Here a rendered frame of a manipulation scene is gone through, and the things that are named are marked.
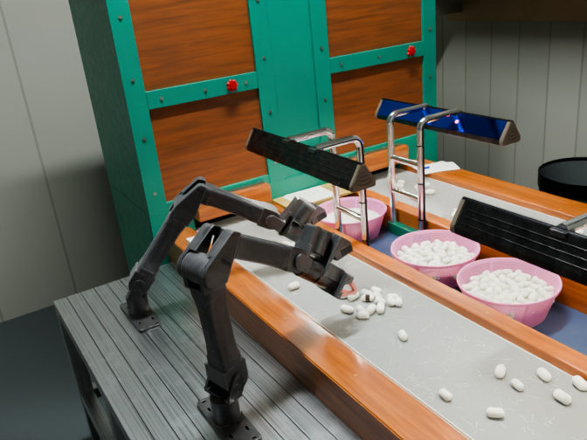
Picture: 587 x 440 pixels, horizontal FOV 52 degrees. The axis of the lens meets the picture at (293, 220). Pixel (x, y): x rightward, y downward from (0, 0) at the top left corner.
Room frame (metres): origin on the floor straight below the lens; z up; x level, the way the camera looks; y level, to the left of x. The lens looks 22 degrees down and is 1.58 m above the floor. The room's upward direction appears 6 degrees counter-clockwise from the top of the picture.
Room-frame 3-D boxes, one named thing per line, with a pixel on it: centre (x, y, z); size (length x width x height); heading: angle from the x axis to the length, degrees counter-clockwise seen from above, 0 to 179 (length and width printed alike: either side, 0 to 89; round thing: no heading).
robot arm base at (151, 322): (1.61, 0.49, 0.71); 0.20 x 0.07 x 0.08; 30
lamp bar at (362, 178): (1.77, -0.05, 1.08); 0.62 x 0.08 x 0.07; 29
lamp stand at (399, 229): (1.99, -0.47, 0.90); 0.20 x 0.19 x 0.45; 29
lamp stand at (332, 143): (1.80, -0.12, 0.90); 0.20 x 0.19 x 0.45; 29
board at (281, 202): (2.24, -0.10, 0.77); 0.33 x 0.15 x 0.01; 119
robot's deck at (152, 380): (1.48, 0.13, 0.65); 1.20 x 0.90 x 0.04; 30
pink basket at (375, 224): (2.05, -0.21, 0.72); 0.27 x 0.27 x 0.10
